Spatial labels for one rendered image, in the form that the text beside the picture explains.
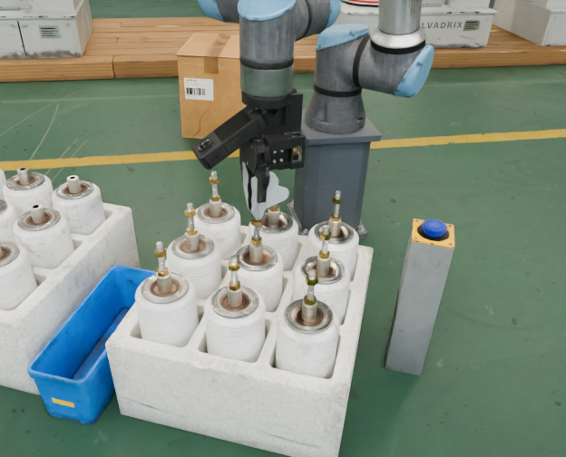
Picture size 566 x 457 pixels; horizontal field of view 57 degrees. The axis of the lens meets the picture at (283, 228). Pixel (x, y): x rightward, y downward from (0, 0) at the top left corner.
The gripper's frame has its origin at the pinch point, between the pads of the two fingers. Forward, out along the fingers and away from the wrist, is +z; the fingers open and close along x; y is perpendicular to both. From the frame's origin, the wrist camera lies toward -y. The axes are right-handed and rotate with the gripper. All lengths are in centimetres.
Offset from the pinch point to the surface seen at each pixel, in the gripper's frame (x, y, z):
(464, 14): 153, 174, 11
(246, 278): -3.6, -2.5, 10.7
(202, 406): -13.4, -13.9, 26.8
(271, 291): -4.7, 1.7, 14.0
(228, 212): 15.5, 0.7, 9.5
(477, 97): 107, 150, 35
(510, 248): 10, 77, 35
